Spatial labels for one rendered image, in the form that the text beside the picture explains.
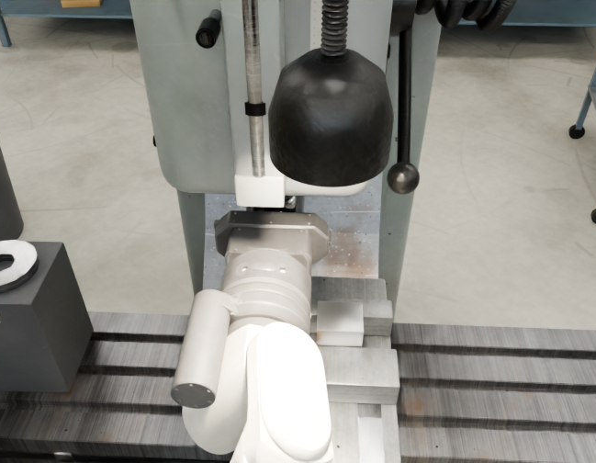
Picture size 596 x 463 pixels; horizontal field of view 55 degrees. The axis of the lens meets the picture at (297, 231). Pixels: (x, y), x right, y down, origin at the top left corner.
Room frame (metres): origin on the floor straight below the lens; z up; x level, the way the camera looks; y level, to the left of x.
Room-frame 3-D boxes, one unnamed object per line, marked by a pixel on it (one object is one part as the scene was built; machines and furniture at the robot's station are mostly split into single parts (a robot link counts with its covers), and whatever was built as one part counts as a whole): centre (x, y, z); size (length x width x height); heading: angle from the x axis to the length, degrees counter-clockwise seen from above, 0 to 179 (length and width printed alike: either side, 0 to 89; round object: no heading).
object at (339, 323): (0.51, -0.06, 1.03); 0.06 x 0.05 x 0.06; 87
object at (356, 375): (0.45, -0.05, 1.01); 0.15 x 0.06 x 0.04; 87
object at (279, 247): (0.42, 0.03, 1.23); 0.13 x 0.12 x 0.10; 87
